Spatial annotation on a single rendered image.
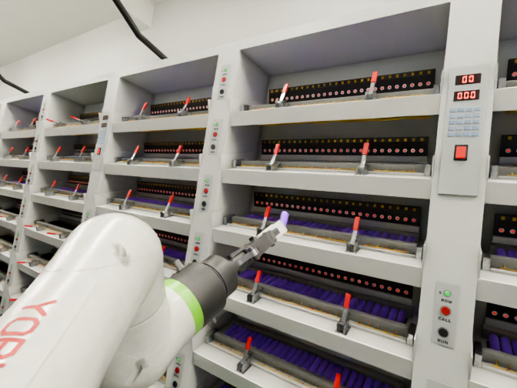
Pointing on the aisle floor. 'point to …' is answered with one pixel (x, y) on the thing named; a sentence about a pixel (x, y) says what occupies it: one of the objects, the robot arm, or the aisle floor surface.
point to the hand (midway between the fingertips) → (271, 234)
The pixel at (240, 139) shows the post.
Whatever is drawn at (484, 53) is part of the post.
